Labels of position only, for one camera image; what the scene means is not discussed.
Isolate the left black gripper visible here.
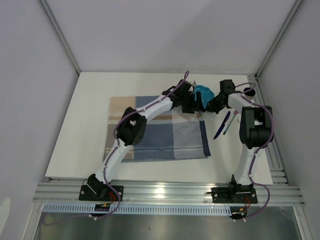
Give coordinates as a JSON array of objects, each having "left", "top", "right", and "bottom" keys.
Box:
[{"left": 180, "top": 92, "right": 205, "bottom": 115}]

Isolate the teal dotted plate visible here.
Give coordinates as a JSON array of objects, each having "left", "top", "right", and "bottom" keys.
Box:
[{"left": 194, "top": 85, "right": 215, "bottom": 112}]

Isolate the blue beige checked cloth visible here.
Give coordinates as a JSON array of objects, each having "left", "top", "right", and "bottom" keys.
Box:
[{"left": 104, "top": 96, "right": 211, "bottom": 163}]

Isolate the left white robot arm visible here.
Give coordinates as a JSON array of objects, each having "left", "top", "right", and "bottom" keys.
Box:
[{"left": 80, "top": 71, "right": 197, "bottom": 201}]

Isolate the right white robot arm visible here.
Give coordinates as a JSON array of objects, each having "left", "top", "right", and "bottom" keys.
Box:
[{"left": 205, "top": 79, "right": 275, "bottom": 204}]

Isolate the purple knife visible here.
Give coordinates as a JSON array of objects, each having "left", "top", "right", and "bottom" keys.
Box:
[{"left": 213, "top": 111, "right": 231, "bottom": 140}]

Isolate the purple teal fork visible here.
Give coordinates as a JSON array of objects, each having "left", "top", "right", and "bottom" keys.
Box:
[{"left": 223, "top": 110, "right": 239, "bottom": 135}]

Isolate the brown mug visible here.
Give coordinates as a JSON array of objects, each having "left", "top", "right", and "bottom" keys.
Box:
[{"left": 243, "top": 87, "right": 256, "bottom": 100}]

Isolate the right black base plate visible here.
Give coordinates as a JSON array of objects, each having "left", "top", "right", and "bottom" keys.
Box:
[{"left": 207, "top": 187, "right": 258, "bottom": 204}]

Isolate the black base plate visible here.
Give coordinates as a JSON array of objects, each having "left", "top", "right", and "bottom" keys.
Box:
[
  {"left": 207, "top": 187, "right": 258, "bottom": 204},
  {"left": 78, "top": 184, "right": 124, "bottom": 202}
]

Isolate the aluminium mounting rail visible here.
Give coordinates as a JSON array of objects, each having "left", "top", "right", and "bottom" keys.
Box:
[{"left": 32, "top": 179, "right": 305, "bottom": 207}]

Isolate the right aluminium frame post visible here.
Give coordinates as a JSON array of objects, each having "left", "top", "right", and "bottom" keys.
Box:
[{"left": 254, "top": 0, "right": 306, "bottom": 78}]

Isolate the aluminium frame post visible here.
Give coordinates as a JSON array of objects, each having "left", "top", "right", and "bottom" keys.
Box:
[
  {"left": 254, "top": 0, "right": 306, "bottom": 78},
  {"left": 37, "top": 0, "right": 81, "bottom": 76}
]

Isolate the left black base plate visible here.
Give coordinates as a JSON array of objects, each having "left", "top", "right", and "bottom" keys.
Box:
[{"left": 78, "top": 184, "right": 124, "bottom": 202}]

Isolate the white slotted cable duct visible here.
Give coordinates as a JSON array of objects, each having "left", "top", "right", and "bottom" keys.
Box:
[{"left": 42, "top": 203, "right": 232, "bottom": 216}]

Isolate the left aluminium frame post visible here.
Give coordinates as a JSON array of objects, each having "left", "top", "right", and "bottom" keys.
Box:
[{"left": 37, "top": 0, "right": 81, "bottom": 76}]

